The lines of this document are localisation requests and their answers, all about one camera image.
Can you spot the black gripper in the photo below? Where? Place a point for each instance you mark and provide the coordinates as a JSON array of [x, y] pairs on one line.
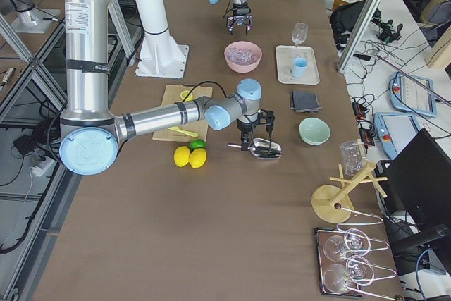
[[239, 13], [244, 127]]

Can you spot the steel ice scoop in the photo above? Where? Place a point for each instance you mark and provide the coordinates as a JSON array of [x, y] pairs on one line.
[[261, 148]]

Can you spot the clear ice cubes pile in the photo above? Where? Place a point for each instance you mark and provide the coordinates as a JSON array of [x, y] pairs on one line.
[[241, 56]]

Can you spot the light blue cup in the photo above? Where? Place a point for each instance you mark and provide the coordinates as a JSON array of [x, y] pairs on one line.
[[299, 66]]

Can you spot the wooden cup tree stand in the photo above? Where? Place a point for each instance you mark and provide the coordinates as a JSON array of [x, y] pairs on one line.
[[333, 204]]

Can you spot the pink bowl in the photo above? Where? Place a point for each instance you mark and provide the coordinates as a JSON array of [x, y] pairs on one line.
[[244, 44]]

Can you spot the green lime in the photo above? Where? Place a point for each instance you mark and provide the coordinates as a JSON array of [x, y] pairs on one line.
[[196, 144]]

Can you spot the yellow lemon lower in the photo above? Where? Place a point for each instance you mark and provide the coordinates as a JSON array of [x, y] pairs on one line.
[[197, 157]]

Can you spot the yellow lemon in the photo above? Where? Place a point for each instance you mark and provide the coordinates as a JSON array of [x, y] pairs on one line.
[[197, 157], [181, 156]]

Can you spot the clear wine glass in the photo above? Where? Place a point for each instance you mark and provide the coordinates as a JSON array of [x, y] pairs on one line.
[[299, 34]]

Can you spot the yellow lemon upper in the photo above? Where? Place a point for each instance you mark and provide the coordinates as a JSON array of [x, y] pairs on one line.
[[181, 156]]

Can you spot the cream rabbit tray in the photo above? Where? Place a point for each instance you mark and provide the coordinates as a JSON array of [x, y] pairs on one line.
[[284, 58]]

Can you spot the green bowl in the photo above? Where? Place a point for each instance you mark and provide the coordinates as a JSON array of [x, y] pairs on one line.
[[314, 131]]

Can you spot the yellow plastic knife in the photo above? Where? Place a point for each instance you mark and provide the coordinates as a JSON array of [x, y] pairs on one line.
[[184, 132]]

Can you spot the grey folded cloth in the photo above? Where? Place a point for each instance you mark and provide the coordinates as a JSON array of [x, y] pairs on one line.
[[304, 102]]

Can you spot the clear glass on stand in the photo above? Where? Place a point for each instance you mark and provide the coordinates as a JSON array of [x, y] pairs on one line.
[[351, 157]]

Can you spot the hanging wine glass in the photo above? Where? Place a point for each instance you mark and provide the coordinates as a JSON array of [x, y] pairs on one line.
[[351, 277], [353, 242]]

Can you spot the blue teach pendant near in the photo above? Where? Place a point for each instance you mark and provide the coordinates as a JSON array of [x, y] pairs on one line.
[[395, 131]]

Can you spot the blue teach pendant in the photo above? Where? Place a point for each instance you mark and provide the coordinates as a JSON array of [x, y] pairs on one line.
[[406, 95], [395, 131]]

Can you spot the black glass rack tray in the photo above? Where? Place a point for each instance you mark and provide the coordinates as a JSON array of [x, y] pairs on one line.
[[321, 235]]

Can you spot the blue teach pendant far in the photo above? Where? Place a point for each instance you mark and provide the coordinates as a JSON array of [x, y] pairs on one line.
[[406, 95]]

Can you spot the black monitor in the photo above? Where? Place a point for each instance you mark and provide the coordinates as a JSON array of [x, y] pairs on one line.
[[418, 182]]

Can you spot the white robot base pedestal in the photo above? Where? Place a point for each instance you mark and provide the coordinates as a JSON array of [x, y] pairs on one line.
[[160, 55]]

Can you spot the aluminium frame post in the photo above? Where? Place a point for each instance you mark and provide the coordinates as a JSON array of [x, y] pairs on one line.
[[362, 22]]

